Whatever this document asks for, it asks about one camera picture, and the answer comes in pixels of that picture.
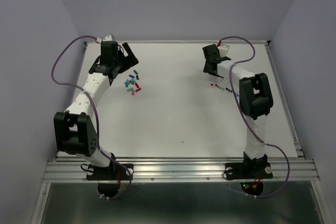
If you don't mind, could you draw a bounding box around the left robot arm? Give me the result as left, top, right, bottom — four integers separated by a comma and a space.
54, 40, 139, 179

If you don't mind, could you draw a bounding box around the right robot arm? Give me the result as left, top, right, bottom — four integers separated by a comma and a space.
202, 44, 274, 177

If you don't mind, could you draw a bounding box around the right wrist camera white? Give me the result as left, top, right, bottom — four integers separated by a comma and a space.
217, 44, 230, 58

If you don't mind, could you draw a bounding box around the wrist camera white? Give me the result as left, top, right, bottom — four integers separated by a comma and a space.
217, 44, 230, 58
96, 35, 115, 44

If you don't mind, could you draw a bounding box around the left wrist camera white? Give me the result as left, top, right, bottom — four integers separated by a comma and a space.
96, 35, 115, 44

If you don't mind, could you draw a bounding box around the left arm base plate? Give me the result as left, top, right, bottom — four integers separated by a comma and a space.
80, 164, 134, 201

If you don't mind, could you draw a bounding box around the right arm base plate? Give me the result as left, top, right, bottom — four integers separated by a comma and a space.
222, 163, 274, 197

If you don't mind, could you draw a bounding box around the aluminium frame rail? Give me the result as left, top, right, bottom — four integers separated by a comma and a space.
43, 158, 320, 184

